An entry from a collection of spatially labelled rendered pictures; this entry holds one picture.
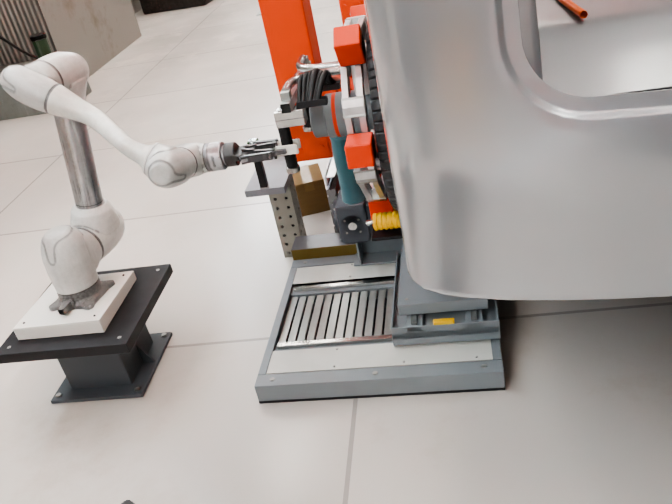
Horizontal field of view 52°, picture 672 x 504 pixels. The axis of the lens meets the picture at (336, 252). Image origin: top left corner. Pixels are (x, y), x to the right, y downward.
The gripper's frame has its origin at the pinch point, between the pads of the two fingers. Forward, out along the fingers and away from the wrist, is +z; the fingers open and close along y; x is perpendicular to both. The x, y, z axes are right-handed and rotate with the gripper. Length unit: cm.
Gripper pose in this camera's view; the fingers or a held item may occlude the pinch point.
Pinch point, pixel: (288, 147)
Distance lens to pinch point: 215.5
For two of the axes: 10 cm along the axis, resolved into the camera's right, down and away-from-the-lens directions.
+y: -1.1, 5.3, -8.4
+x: -1.8, -8.5, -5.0
